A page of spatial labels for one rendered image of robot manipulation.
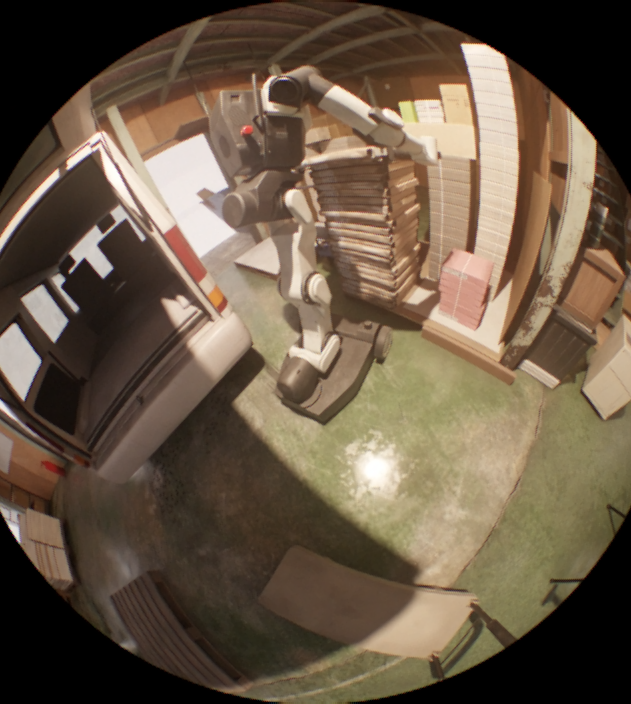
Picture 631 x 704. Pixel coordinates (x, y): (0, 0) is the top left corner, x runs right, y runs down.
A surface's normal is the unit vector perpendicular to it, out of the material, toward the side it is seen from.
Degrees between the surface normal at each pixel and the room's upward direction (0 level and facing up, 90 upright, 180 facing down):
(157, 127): 90
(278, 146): 93
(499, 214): 90
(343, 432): 0
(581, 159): 90
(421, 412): 0
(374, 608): 0
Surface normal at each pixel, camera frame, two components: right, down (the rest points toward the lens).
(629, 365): -0.84, 0.53
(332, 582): -0.27, -0.58
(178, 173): 0.69, 0.44
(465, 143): -0.68, 0.68
